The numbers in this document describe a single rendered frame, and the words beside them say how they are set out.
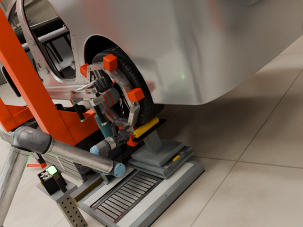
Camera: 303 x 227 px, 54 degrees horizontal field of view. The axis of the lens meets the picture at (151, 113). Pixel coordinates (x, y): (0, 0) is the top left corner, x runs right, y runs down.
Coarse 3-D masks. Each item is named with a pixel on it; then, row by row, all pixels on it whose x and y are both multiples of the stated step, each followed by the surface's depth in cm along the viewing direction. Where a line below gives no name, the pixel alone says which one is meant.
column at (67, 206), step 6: (66, 198) 226; (60, 204) 223; (66, 204) 226; (72, 204) 229; (66, 210) 227; (72, 210) 230; (78, 210) 233; (66, 216) 228; (72, 216) 230; (78, 216) 235; (72, 222) 230; (78, 222) 233; (84, 222) 236
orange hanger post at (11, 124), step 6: (0, 102) 397; (0, 108) 397; (6, 108) 402; (0, 114) 398; (6, 114) 402; (0, 120) 398; (6, 120) 402; (12, 120) 407; (6, 126) 403; (12, 126) 407
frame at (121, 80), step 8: (96, 64) 217; (88, 72) 233; (112, 72) 209; (88, 80) 240; (120, 80) 206; (128, 80) 208; (96, 88) 248; (128, 88) 210; (136, 104) 214; (104, 112) 250; (112, 112) 250; (136, 112) 220; (112, 120) 247; (120, 120) 246; (128, 120) 227; (136, 120) 228
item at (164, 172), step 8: (184, 152) 249; (192, 152) 255; (136, 160) 272; (168, 160) 251; (176, 160) 243; (184, 160) 249; (136, 168) 269; (144, 168) 256; (152, 168) 245; (160, 168) 245; (168, 168) 238; (176, 168) 244; (160, 176) 242; (168, 176) 239
